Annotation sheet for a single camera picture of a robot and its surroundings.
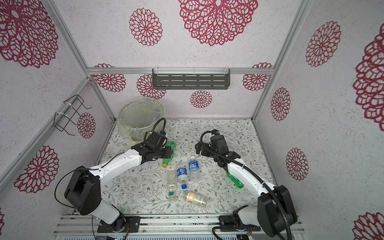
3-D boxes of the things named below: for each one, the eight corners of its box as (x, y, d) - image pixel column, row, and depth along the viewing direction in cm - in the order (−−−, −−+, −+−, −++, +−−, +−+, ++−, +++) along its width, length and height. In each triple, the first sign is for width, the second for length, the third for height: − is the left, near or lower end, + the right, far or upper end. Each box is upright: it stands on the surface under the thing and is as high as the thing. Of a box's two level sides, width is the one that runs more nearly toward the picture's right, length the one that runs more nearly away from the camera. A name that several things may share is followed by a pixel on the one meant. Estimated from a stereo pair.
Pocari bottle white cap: (188, 181, 90) (188, 177, 86) (188, 160, 99) (188, 155, 95) (199, 181, 90) (200, 177, 85) (198, 160, 99) (199, 155, 95)
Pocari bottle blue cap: (176, 189, 86) (175, 186, 82) (177, 165, 96) (177, 161, 92) (187, 189, 86) (186, 186, 82) (187, 165, 96) (187, 161, 92)
